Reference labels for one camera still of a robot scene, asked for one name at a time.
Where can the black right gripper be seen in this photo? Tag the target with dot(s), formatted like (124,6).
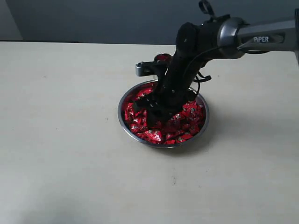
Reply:
(195,46)

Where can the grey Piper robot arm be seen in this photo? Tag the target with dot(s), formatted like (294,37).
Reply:
(220,37)

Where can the round steel bowl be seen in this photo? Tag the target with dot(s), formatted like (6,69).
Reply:
(194,119)

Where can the shiny steel cup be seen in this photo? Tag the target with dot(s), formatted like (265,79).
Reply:
(161,64)

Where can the red candy front right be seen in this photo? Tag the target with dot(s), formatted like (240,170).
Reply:
(183,137)

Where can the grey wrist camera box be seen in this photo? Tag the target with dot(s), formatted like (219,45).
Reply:
(143,69)

